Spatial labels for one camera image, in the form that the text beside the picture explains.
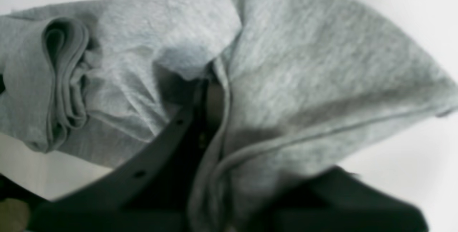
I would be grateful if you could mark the grey t-shirt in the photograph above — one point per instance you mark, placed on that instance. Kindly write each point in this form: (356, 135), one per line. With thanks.
(296, 86)

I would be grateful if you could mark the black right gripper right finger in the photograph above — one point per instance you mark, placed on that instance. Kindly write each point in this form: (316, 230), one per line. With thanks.
(337, 202)

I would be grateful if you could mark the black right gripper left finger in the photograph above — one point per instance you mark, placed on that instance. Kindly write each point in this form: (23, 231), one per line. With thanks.
(146, 194)

